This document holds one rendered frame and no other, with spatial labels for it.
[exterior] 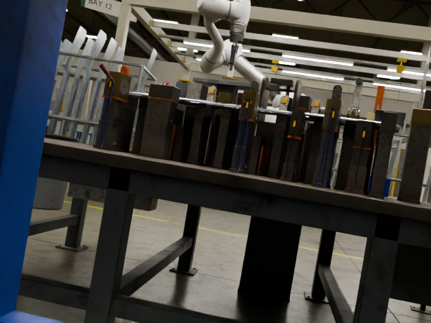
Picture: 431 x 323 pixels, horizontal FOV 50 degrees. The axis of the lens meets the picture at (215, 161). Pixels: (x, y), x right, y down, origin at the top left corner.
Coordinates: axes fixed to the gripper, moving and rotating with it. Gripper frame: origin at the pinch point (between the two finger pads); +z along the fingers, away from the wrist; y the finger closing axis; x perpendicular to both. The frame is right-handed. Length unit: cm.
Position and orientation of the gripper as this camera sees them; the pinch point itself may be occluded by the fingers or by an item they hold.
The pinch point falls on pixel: (230, 71)
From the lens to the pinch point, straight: 261.5
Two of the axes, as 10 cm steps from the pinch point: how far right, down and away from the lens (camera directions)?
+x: 9.8, 1.7, -0.8
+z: -1.7, 9.9, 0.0
